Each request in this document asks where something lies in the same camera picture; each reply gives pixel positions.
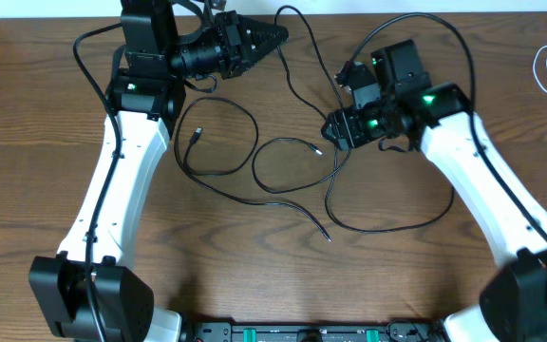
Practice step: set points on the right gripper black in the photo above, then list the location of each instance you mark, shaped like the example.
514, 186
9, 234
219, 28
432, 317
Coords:
346, 128

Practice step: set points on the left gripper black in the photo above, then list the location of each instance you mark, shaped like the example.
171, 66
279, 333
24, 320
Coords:
236, 32

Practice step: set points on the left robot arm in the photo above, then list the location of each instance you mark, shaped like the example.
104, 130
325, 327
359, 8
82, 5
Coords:
88, 291

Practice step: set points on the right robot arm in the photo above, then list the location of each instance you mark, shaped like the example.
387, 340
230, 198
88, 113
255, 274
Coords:
392, 97

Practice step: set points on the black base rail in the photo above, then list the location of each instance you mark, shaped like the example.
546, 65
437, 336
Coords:
394, 331

